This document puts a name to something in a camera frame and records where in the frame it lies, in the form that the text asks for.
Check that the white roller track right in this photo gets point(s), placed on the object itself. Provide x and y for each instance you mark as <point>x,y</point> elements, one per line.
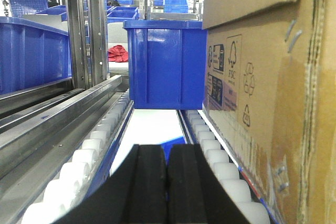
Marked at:
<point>222,164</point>

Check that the blue plastic bin left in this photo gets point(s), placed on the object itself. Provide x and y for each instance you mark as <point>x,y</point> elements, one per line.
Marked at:
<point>32,54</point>

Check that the steel shelf side rail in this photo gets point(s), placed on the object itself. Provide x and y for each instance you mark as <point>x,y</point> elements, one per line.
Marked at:
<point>33,152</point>

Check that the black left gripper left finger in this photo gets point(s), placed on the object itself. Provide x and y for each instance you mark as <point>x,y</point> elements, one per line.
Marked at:
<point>135,193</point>

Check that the steel shelf upright post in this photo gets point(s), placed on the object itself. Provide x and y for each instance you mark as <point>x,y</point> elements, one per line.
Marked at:
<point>87,26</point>

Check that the brown cardboard carton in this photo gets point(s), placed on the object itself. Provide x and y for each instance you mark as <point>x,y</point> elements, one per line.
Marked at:
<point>270,93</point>

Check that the blue plastic bin centre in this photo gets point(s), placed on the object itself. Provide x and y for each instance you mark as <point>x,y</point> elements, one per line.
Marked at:
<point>167,61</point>

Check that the white roller track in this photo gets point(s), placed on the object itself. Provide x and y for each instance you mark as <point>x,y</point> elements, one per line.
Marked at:
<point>222,164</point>
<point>86,170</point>

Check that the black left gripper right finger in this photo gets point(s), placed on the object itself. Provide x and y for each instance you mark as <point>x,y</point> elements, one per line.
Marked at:
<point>194,193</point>

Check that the blue plastic bin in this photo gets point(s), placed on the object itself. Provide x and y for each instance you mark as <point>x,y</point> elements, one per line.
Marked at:
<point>167,61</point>
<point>32,54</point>

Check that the white roller track left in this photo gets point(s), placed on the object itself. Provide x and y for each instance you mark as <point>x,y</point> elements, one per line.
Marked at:
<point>86,170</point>

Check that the red cloth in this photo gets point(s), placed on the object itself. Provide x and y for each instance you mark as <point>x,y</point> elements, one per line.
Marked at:
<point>117,54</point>

